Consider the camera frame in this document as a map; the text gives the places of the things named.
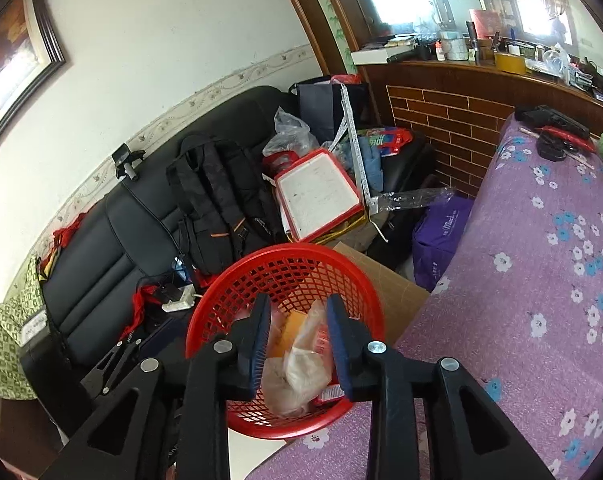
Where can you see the white power strip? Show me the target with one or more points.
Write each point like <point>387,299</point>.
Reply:
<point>179,302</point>

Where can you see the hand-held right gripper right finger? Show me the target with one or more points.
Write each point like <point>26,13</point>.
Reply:
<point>339,350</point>

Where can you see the purple floral tablecloth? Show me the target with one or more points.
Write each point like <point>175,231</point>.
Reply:
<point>531,285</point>

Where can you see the black flashlight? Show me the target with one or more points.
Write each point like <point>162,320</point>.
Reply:
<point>472,40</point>

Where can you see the black clamp mount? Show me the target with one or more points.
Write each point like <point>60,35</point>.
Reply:
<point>127,160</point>

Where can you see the clear plastic sheet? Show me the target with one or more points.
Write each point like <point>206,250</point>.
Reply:
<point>416,199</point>

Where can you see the purple shopping bag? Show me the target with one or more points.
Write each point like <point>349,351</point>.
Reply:
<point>436,240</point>

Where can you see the colourful printed bag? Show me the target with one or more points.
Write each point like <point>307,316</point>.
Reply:
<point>386,141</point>

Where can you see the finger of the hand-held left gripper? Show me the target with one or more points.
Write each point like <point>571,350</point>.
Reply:
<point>108,365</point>

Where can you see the translucent plastic bag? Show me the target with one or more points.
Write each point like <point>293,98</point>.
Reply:
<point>301,375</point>

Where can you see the black leather sofa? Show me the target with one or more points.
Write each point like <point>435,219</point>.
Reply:
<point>111,240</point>

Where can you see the red rimmed white tray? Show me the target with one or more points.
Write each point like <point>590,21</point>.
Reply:
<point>316,195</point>

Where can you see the white perforated strip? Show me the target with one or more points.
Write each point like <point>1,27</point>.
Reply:
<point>356,150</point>

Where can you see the white checked mug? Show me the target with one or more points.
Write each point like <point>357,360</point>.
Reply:
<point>452,46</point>

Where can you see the white flat box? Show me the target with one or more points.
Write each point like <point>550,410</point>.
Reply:
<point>381,54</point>

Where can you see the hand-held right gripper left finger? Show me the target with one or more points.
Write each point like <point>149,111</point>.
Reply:
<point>259,350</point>

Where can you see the black handheld tool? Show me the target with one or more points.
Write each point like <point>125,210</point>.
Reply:
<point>551,117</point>

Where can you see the yellow box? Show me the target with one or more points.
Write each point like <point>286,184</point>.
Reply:
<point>510,62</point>

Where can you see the navy paper bag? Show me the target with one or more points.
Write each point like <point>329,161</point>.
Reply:
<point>316,105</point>

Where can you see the framed picture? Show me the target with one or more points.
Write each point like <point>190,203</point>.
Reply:
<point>11,45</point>

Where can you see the clear plastic bowl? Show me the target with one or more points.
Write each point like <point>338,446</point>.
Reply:
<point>556,64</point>

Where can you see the black backpack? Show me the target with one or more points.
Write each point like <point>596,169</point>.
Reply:
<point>206,195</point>

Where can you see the green patterned cloth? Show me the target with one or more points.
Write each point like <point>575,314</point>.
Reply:
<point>1,340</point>

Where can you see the clear plastic bag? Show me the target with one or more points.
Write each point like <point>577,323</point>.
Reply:
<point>291,135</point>

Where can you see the red plastic basket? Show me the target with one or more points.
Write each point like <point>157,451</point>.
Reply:
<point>291,270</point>

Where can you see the blue cloth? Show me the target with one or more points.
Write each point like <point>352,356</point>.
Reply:
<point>371,165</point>

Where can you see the cardboard box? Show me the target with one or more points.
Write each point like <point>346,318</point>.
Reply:
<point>381,290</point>

